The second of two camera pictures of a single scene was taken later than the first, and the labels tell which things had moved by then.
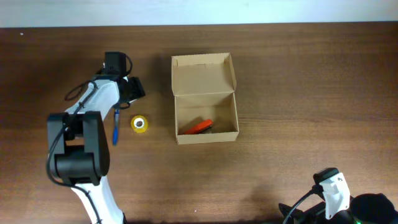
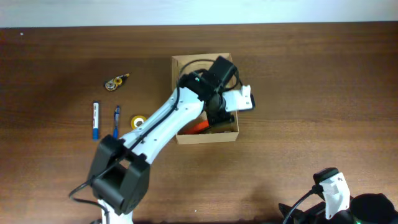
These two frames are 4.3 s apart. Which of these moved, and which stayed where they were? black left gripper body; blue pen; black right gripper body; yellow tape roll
Moved: black left gripper body
Stayed: yellow tape roll; blue pen; black right gripper body
